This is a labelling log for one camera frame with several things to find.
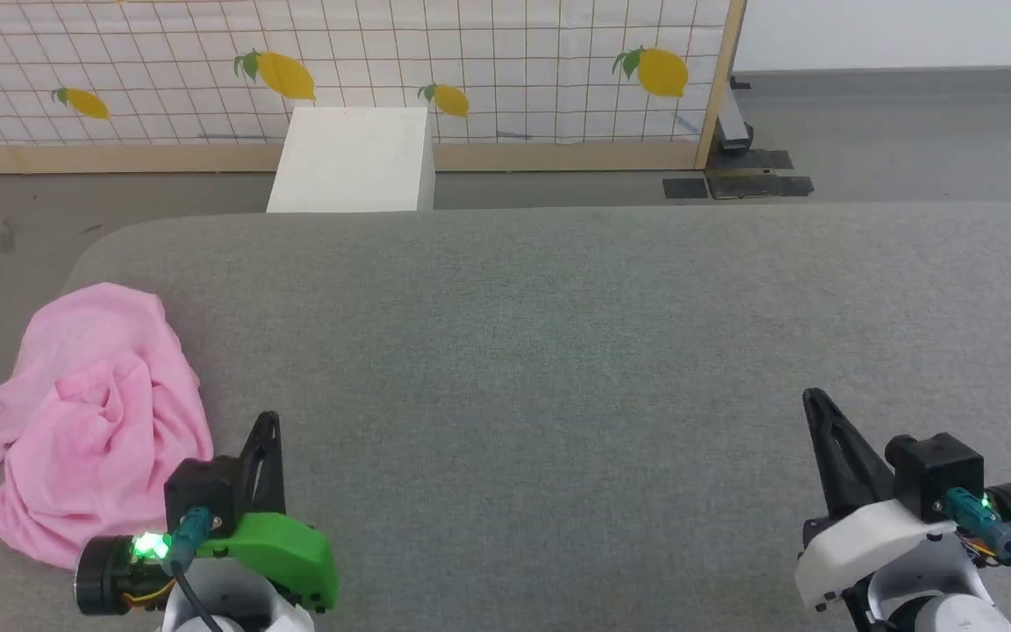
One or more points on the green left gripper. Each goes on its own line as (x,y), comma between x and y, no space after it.
(286,553)

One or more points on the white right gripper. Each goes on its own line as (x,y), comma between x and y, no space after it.
(865,544)

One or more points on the pink cloth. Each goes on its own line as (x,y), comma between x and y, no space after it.
(93,412)

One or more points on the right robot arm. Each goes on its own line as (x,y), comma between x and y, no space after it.
(935,588)

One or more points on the long black floor tape patch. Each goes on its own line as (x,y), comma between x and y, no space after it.
(760,186)

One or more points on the white box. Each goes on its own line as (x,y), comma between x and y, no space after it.
(352,162)

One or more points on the dark floor tape patch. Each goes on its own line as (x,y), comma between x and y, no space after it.
(751,160)

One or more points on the small black floor tape patch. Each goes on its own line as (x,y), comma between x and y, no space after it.
(685,188)

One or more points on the grey metal partition foot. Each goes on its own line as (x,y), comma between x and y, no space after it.
(734,123)

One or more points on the lemon print partition screen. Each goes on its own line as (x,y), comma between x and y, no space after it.
(163,79)

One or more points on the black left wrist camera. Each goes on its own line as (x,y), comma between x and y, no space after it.
(203,487)

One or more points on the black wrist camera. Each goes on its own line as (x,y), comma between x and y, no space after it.
(935,470)
(203,487)

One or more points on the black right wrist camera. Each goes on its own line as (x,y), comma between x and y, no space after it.
(935,470)

